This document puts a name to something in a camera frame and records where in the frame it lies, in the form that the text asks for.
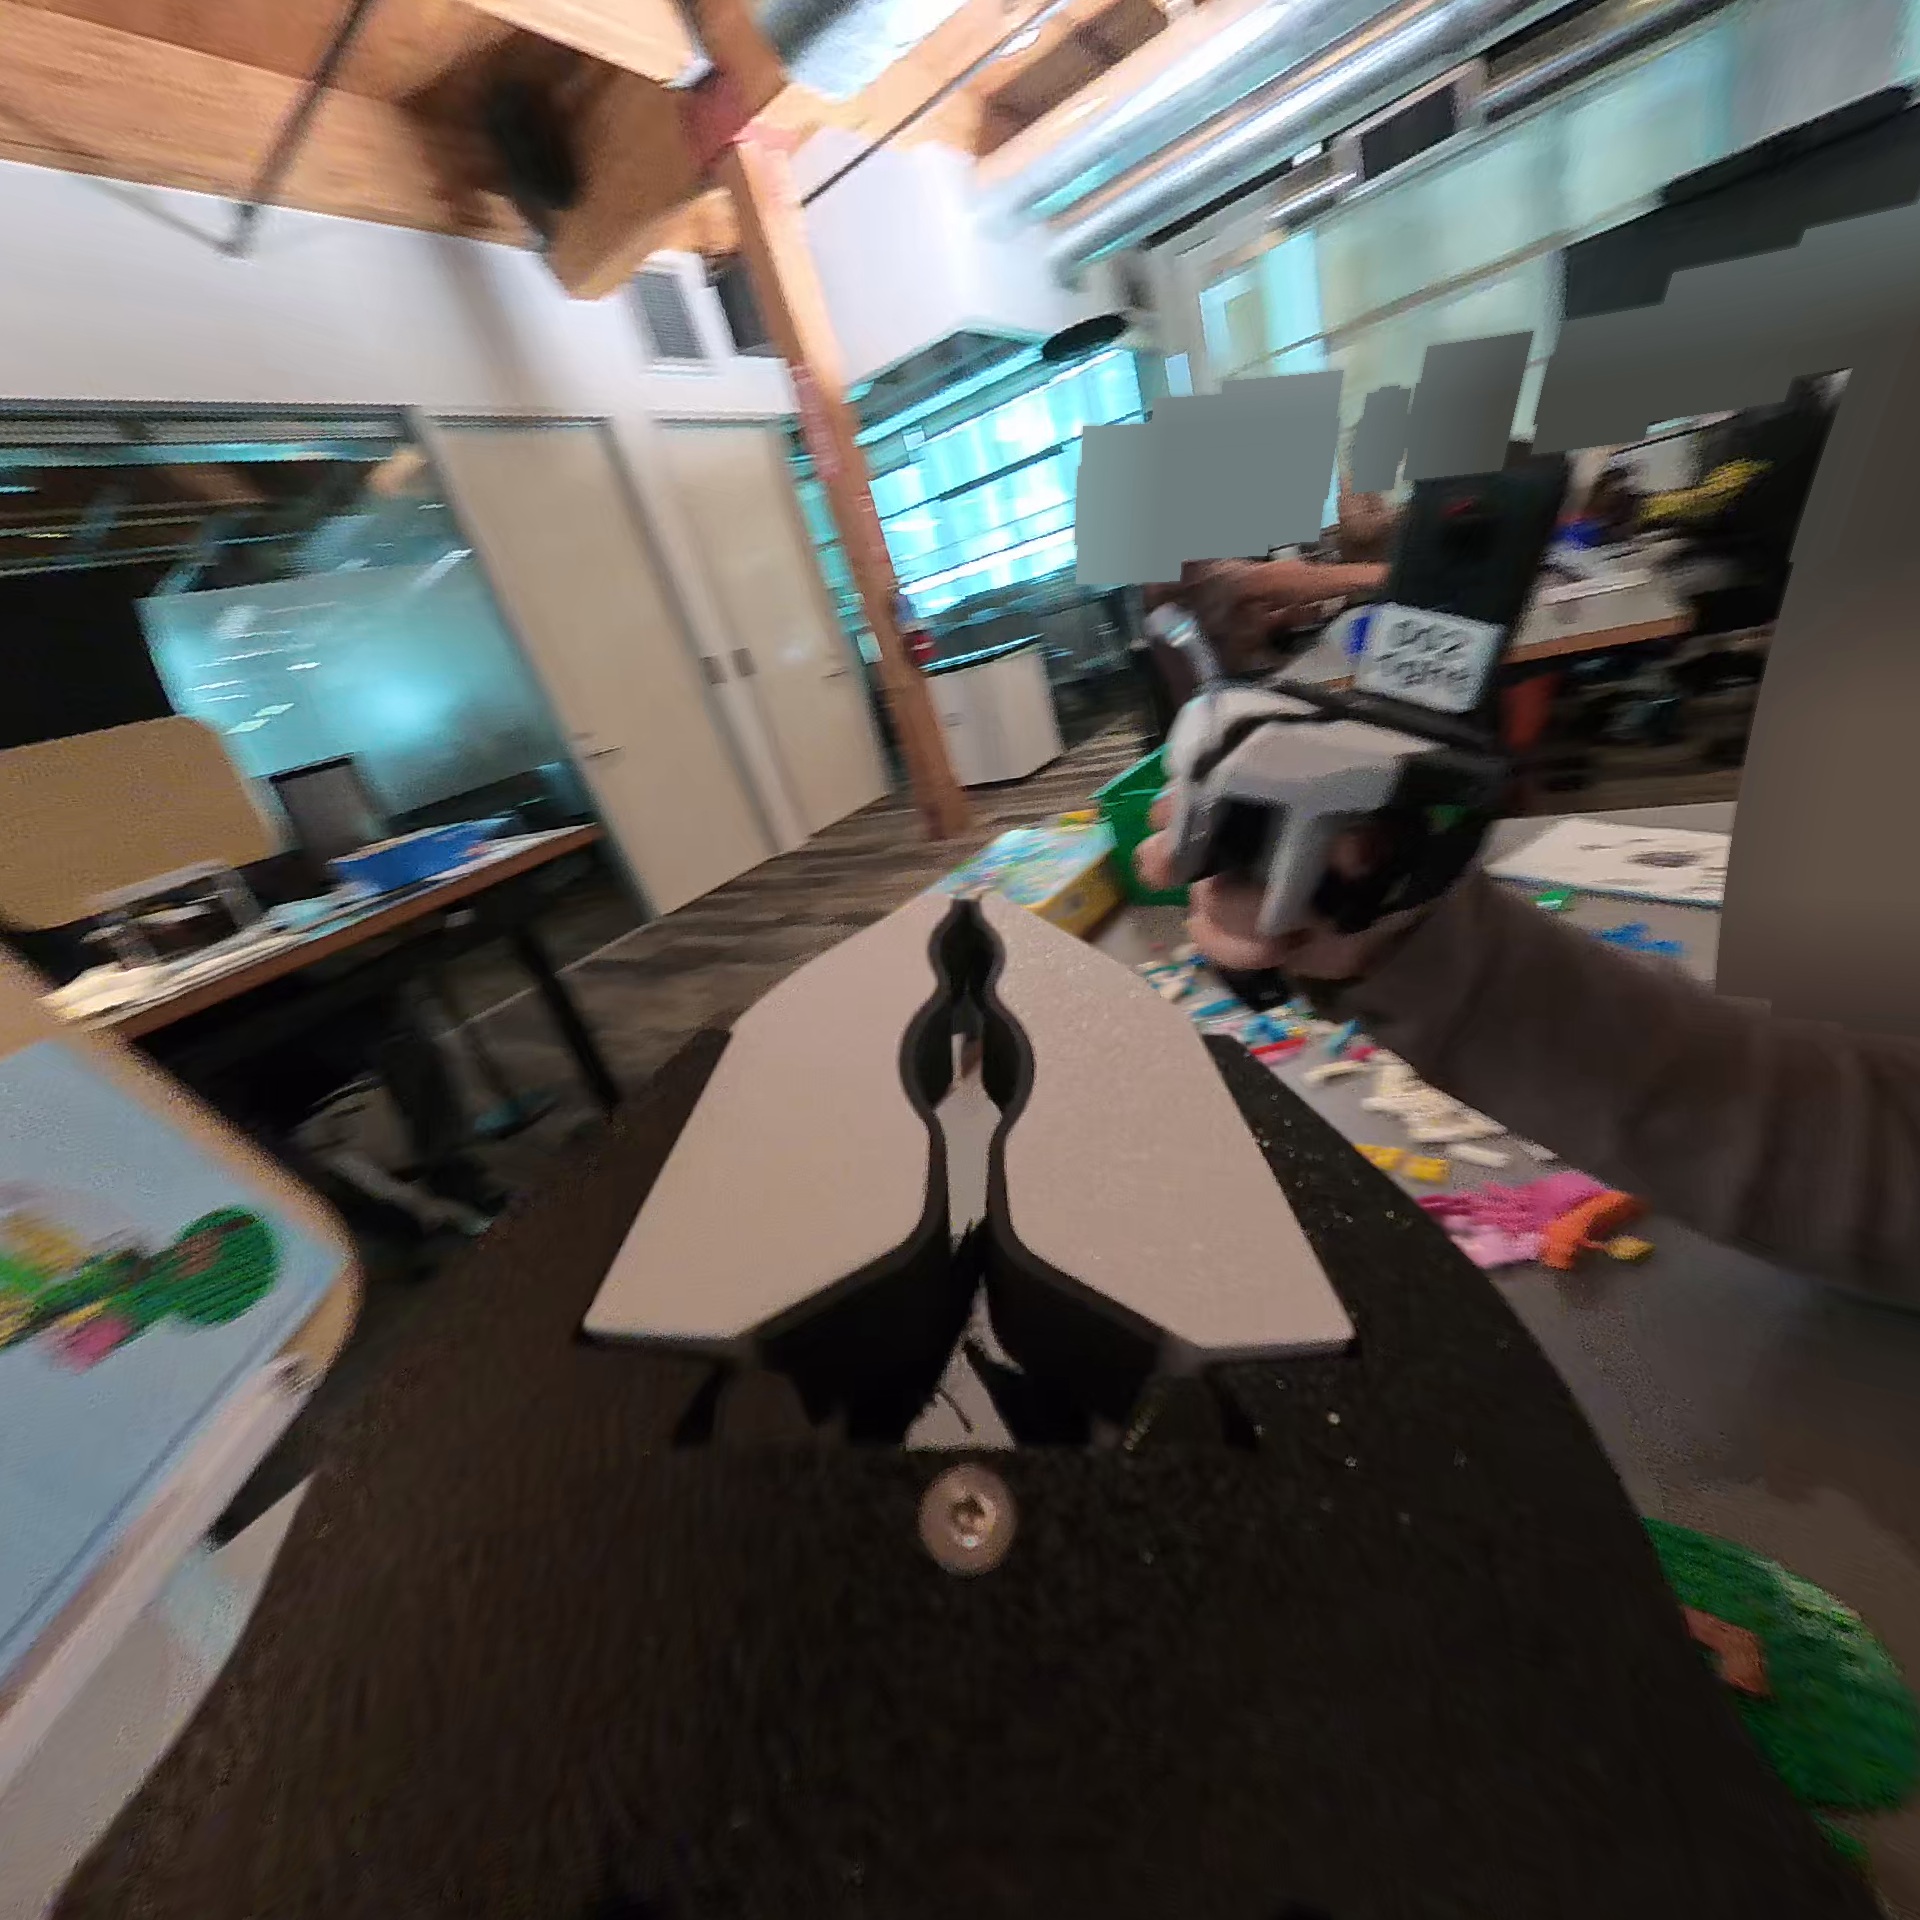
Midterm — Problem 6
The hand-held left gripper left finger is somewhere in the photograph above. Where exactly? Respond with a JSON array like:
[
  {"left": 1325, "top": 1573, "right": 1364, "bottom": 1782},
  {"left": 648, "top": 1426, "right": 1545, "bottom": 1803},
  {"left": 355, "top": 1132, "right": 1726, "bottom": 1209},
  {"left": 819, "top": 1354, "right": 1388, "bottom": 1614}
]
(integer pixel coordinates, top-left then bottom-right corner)
[{"left": 576, "top": 891, "right": 992, "bottom": 1444}]

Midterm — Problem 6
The window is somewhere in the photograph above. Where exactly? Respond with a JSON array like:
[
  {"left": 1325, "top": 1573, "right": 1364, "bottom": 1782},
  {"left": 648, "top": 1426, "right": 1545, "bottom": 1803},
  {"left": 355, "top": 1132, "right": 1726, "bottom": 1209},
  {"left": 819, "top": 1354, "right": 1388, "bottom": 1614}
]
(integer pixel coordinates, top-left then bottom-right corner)
[{"left": 836, "top": 348, "right": 1161, "bottom": 620}]

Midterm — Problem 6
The white door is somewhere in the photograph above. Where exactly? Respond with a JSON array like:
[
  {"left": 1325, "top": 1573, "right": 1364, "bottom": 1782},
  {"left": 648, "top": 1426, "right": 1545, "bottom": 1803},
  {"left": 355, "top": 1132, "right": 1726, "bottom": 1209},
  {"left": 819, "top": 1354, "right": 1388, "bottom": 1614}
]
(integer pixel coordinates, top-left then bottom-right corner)
[
  {"left": 655, "top": 417, "right": 896, "bottom": 846},
  {"left": 420, "top": 417, "right": 783, "bottom": 922}
]

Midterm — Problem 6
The pink and orange brick assembly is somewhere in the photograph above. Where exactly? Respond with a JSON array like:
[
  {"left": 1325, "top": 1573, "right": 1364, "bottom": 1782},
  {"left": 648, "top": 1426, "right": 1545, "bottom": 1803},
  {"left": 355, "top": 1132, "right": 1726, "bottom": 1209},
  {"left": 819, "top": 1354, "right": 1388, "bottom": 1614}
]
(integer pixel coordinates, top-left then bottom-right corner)
[{"left": 1415, "top": 1170, "right": 1644, "bottom": 1274}]

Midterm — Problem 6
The wall air vent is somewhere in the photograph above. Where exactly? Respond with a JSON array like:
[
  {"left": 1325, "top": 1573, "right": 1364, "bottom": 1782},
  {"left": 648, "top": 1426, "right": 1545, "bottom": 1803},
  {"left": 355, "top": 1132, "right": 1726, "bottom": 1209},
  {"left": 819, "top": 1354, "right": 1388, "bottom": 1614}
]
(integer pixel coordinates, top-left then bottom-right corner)
[{"left": 630, "top": 262, "right": 715, "bottom": 367}]

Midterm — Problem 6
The black wall speaker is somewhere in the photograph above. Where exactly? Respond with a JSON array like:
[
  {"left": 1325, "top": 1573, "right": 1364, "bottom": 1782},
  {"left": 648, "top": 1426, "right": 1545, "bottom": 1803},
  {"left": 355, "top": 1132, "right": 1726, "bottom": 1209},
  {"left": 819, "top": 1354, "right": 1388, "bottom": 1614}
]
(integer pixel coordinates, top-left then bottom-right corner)
[{"left": 708, "top": 255, "right": 779, "bottom": 361}]

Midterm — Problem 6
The white cabinet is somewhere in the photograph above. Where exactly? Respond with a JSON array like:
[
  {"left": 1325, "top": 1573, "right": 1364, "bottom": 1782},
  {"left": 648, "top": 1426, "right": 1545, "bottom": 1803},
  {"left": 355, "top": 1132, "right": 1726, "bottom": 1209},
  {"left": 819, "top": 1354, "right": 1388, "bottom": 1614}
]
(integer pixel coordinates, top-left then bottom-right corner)
[{"left": 919, "top": 633, "right": 1069, "bottom": 794}]

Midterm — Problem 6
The wooden post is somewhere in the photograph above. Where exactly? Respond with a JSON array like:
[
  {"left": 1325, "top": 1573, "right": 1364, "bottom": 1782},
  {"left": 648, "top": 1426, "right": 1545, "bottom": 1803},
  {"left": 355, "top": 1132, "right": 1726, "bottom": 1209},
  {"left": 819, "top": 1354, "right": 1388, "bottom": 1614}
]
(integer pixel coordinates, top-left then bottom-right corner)
[{"left": 718, "top": 127, "right": 973, "bottom": 846}]

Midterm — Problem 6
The silver ventilation duct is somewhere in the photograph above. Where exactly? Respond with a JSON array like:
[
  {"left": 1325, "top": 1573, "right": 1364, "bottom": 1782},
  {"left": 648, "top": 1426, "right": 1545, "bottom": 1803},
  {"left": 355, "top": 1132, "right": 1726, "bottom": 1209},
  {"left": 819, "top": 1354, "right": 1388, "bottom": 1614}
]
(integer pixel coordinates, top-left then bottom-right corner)
[{"left": 976, "top": 0, "right": 1920, "bottom": 294}]

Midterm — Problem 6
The yellow brick set box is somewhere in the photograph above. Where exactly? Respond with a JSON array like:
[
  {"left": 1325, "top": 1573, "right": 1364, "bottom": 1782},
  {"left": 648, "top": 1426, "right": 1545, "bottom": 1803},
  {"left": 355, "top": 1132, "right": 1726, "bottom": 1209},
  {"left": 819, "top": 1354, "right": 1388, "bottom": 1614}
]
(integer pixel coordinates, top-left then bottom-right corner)
[{"left": 958, "top": 814, "right": 1124, "bottom": 934}]

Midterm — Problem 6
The brick set instruction booklet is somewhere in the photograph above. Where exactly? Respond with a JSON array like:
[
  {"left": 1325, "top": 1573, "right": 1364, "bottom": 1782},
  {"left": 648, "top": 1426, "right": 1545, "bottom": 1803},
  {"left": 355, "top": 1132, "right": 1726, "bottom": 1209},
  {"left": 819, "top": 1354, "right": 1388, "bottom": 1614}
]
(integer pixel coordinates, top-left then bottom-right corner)
[{"left": 0, "top": 945, "right": 366, "bottom": 1705}]

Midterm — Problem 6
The pile of loose coloured bricks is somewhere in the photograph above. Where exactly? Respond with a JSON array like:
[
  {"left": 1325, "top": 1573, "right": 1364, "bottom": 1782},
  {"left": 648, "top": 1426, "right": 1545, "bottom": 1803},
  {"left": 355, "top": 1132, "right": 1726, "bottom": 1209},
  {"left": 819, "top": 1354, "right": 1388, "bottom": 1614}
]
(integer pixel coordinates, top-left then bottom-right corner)
[{"left": 1132, "top": 941, "right": 1568, "bottom": 1190}]

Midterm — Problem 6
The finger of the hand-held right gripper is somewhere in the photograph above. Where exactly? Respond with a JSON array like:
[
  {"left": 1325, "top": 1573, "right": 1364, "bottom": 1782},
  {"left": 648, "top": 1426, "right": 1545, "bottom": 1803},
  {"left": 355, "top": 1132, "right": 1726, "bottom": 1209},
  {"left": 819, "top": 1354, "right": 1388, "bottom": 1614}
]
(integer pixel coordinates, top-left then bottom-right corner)
[
  {"left": 1232, "top": 717, "right": 1407, "bottom": 939},
  {"left": 1158, "top": 687, "right": 1278, "bottom": 889}
]

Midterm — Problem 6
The wooden table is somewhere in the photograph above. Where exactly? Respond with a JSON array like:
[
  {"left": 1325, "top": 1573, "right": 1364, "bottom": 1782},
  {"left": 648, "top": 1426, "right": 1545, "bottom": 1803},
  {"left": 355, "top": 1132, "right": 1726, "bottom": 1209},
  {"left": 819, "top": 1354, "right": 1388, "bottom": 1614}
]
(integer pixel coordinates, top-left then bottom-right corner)
[{"left": 40, "top": 822, "right": 629, "bottom": 1121}]

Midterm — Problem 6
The grey desk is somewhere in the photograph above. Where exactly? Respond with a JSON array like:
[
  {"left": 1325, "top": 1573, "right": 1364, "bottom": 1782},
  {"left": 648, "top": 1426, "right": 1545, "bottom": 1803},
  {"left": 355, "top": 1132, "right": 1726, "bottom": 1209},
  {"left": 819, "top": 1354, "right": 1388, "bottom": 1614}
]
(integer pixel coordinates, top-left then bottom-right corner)
[{"left": 0, "top": 810, "right": 1920, "bottom": 1920}]

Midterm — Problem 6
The green brick plant model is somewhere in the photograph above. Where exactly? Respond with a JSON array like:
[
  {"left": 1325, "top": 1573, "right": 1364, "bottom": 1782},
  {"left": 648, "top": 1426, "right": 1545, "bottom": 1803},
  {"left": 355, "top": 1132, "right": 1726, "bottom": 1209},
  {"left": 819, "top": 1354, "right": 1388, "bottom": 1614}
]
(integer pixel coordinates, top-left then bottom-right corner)
[{"left": 1641, "top": 1516, "right": 1910, "bottom": 1865}]

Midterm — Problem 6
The person's right hand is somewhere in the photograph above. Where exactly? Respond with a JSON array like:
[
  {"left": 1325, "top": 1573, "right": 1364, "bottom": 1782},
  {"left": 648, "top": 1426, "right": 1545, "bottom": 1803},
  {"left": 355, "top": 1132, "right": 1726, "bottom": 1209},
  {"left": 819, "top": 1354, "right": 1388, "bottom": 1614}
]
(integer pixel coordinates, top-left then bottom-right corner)
[{"left": 1132, "top": 802, "right": 1448, "bottom": 994}]

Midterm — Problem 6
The green plastic bin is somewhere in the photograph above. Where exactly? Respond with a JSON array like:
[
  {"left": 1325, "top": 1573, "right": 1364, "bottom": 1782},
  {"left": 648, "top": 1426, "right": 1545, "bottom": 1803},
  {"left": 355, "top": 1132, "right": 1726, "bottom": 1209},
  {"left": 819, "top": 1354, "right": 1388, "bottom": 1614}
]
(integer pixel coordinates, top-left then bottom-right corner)
[{"left": 1087, "top": 748, "right": 1204, "bottom": 905}]

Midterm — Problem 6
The white paper sheet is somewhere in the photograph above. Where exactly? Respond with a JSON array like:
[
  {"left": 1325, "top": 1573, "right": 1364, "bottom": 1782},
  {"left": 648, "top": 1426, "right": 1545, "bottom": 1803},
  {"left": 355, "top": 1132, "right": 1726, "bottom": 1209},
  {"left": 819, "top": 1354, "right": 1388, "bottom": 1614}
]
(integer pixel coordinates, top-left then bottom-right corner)
[{"left": 1481, "top": 814, "right": 1740, "bottom": 913}]

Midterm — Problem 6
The blue flat box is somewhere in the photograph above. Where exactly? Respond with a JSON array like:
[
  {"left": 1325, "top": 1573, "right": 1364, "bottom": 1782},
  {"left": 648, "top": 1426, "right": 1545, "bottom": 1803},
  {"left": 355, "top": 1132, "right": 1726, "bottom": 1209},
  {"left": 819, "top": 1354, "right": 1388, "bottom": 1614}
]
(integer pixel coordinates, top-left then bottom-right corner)
[{"left": 326, "top": 822, "right": 524, "bottom": 898}]

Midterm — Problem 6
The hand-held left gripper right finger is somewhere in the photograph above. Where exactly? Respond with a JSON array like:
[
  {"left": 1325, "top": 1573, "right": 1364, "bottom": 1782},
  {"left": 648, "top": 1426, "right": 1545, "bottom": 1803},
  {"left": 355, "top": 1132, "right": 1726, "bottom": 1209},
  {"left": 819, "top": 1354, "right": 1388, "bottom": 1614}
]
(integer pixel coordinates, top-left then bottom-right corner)
[{"left": 982, "top": 895, "right": 1361, "bottom": 1444}]

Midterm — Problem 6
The black ceiling device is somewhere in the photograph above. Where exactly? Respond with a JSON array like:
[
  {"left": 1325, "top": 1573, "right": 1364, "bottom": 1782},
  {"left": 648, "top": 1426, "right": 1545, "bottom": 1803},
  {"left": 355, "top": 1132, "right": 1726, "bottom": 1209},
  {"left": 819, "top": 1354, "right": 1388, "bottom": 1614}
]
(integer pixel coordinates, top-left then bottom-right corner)
[{"left": 478, "top": 66, "right": 587, "bottom": 243}]

